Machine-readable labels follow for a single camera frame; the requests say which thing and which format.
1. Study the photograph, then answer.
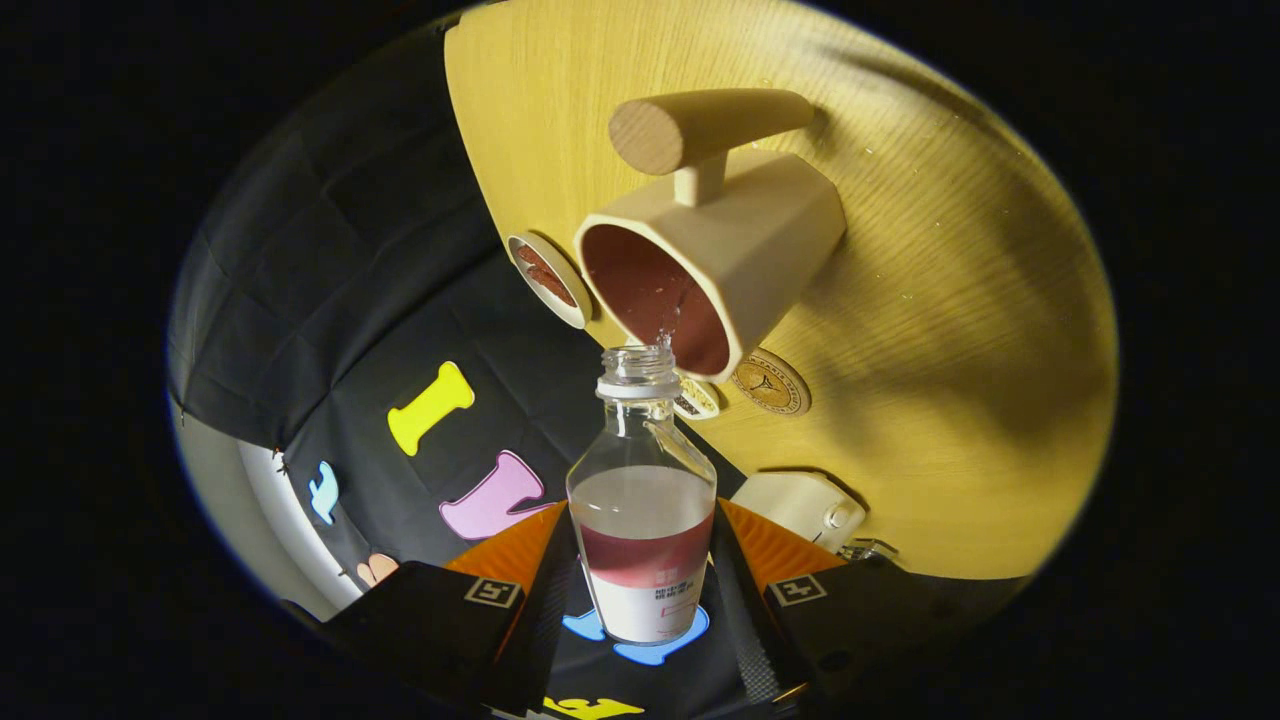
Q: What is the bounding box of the red meat piece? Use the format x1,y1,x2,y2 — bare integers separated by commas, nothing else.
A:
515,243,562,283
530,265,580,309

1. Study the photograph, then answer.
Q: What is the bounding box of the black backdrop cloth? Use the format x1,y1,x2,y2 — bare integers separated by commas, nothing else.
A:
168,20,791,720

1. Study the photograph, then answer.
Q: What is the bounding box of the beige cup with wooden handle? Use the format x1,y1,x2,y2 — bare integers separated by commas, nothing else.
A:
573,88,847,384

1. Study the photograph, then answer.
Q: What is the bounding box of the wooden table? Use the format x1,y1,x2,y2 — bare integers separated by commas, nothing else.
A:
443,0,1119,581

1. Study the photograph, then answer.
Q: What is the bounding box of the white toaster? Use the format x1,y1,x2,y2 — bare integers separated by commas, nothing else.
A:
730,470,866,553

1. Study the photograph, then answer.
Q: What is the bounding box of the clear juice bottle pink label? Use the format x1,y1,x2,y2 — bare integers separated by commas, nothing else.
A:
566,345,718,646

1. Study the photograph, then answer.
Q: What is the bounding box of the round white plate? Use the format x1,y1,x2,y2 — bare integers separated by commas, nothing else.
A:
506,232,593,330

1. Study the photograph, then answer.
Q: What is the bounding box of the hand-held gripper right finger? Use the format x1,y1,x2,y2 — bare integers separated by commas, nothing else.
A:
711,498,976,713

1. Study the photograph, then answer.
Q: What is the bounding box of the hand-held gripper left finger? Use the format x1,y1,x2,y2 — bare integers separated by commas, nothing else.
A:
320,500,583,716

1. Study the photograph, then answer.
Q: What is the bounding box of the round cork coaster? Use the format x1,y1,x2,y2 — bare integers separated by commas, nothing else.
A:
730,347,812,416

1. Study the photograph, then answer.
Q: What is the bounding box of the white divided spice dish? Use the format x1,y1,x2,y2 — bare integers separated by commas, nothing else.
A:
672,372,721,421

